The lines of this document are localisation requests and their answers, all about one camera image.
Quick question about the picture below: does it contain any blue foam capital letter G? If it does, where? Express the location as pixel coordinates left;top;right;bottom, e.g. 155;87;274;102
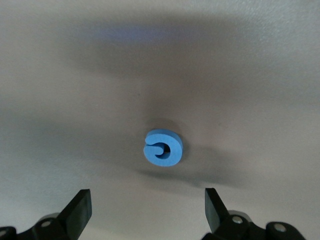
143;128;183;168

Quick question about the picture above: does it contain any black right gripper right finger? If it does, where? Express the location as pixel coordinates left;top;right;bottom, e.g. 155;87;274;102
201;187;310;240

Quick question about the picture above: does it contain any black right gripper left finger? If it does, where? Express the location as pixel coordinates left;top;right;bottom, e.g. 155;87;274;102
0;189;93;240

